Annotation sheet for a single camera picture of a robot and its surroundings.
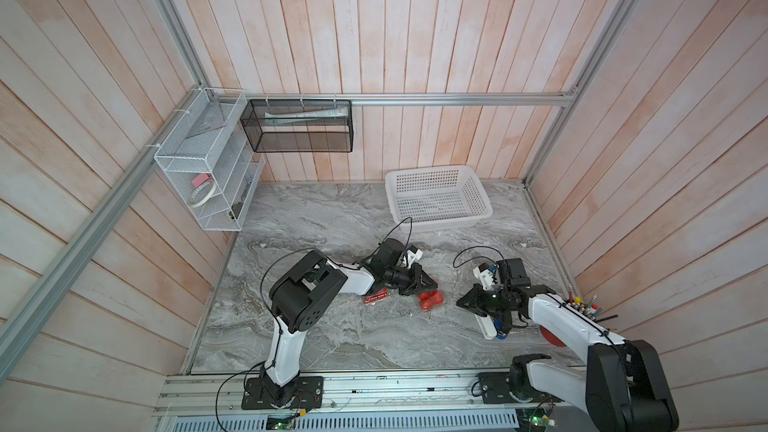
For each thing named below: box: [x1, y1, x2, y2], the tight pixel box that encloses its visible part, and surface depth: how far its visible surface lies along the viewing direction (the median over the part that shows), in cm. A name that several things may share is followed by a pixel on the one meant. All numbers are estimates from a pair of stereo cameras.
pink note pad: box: [191, 173, 210, 188], surface depth 83 cm
